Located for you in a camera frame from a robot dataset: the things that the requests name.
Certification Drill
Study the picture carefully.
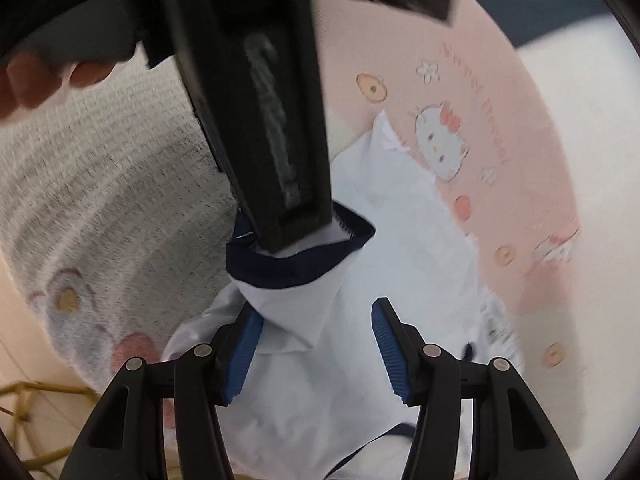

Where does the gold wire rack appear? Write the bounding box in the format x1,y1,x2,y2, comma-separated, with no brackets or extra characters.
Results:
0,379,103,473

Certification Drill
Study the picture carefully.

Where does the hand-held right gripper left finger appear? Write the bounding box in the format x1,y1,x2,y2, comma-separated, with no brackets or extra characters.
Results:
59,304,266,480

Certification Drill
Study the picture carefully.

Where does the person's left hand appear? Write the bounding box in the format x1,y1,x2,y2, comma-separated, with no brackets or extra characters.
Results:
0,52,118,122

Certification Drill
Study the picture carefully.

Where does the dark blue curtain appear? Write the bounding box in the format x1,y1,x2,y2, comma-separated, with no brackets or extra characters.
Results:
460,0,616,51

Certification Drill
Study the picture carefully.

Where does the pink and cream printed blanket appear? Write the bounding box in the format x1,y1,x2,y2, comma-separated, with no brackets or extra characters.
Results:
0,0,588,480

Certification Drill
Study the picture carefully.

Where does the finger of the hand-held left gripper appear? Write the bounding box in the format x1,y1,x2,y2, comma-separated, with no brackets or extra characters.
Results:
225,175,335,257

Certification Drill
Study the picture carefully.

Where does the white t-shirt with navy collar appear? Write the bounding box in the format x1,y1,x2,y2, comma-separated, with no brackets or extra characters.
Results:
162,110,523,480

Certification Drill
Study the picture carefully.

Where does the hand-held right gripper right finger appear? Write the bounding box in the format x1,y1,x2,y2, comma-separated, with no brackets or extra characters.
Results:
370,296,582,480

